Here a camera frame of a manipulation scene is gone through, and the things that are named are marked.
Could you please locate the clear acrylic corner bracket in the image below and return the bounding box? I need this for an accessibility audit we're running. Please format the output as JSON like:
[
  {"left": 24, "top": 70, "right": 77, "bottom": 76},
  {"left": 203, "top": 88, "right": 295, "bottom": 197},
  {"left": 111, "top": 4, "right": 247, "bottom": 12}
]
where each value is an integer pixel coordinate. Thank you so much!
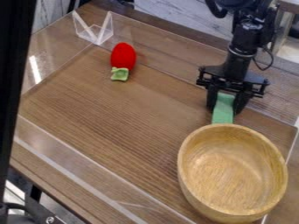
[{"left": 71, "top": 11, "right": 114, "bottom": 46}]

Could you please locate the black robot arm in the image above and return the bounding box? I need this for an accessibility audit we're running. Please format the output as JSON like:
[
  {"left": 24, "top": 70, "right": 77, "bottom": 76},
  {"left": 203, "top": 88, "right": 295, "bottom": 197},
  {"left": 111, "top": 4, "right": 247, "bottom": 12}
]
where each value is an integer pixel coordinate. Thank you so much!
[{"left": 197, "top": 0, "right": 279, "bottom": 115}]

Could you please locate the red plush strawberry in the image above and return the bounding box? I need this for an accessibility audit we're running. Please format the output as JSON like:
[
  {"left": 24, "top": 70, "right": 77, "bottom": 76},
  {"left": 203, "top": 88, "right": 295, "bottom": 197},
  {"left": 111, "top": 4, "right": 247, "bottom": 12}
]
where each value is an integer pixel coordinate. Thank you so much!
[{"left": 110, "top": 42, "right": 137, "bottom": 81}]

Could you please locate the brown wooden bowl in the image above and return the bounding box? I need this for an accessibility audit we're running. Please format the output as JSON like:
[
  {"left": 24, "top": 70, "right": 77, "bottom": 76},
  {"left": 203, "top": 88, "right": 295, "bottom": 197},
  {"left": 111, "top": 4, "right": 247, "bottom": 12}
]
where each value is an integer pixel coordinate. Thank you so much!
[{"left": 178, "top": 124, "right": 289, "bottom": 224}]

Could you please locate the black cable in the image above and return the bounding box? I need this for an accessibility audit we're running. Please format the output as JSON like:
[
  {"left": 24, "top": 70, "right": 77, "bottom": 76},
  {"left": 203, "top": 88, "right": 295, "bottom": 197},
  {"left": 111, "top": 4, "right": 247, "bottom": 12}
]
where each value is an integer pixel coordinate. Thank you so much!
[{"left": 253, "top": 45, "right": 275, "bottom": 72}]

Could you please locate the green stick block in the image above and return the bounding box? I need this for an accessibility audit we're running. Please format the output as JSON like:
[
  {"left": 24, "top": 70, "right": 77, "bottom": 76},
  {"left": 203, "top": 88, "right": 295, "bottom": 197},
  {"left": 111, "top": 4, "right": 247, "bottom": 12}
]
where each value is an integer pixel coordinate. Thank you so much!
[{"left": 211, "top": 93, "right": 235, "bottom": 124}]

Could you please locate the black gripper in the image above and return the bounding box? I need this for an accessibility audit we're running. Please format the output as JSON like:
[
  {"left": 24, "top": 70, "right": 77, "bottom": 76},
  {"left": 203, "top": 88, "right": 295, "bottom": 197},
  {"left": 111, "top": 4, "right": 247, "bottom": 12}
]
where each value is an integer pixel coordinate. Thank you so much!
[{"left": 197, "top": 66, "right": 270, "bottom": 115}]

